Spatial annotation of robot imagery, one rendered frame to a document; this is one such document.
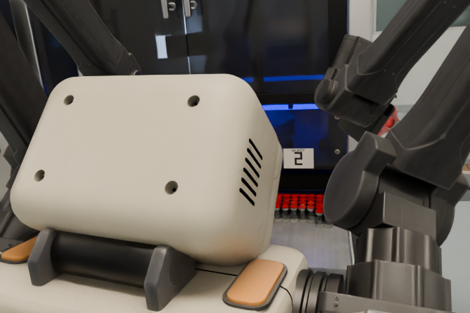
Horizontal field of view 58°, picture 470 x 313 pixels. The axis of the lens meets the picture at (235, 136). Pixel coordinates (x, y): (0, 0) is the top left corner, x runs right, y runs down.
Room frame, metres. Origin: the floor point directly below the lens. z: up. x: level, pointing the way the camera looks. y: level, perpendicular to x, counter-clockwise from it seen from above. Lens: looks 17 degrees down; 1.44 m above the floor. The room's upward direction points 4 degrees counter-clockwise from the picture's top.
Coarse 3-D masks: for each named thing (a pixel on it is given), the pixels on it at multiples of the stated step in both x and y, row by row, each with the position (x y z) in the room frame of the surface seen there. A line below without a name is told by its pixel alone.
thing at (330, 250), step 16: (288, 224) 1.01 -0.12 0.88; (304, 224) 1.00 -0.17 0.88; (272, 240) 0.93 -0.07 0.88; (288, 240) 0.93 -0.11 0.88; (304, 240) 0.92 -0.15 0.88; (320, 240) 0.92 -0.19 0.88; (336, 240) 0.91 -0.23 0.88; (320, 256) 0.85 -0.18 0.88; (336, 256) 0.84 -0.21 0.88; (352, 256) 0.79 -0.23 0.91; (336, 272) 0.75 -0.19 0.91
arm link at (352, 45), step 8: (344, 40) 0.69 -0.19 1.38; (352, 40) 0.67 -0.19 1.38; (360, 40) 0.65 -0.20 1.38; (368, 40) 0.66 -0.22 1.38; (344, 48) 0.68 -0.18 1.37; (352, 48) 0.66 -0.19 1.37; (360, 48) 0.65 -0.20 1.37; (336, 56) 0.69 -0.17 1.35; (344, 56) 0.67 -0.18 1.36; (352, 56) 0.65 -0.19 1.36; (336, 64) 0.68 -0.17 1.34; (344, 64) 0.64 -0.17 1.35; (328, 80) 0.61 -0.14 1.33; (320, 88) 0.63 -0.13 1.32; (328, 88) 0.59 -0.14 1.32; (336, 88) 0.59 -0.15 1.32; (320, 96) 0.61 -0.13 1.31; (328, 96) 0.59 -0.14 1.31
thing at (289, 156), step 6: (288, 150) 1.14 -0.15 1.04; (294, 150) 1.14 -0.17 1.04; (300, 150) 1.13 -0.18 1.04; (306, 150) 1.13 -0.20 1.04; (312, 150) 1.13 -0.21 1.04; (288, 156) 1.14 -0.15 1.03; (294, 156) 1.14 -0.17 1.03; (306, 156) 1.13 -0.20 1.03; (312, 156) 1.13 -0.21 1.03; (288, 162) 1.14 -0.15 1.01; (300, 162) 1.13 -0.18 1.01; (306, 162) 1.13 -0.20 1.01; (312, 162) 1.13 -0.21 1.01
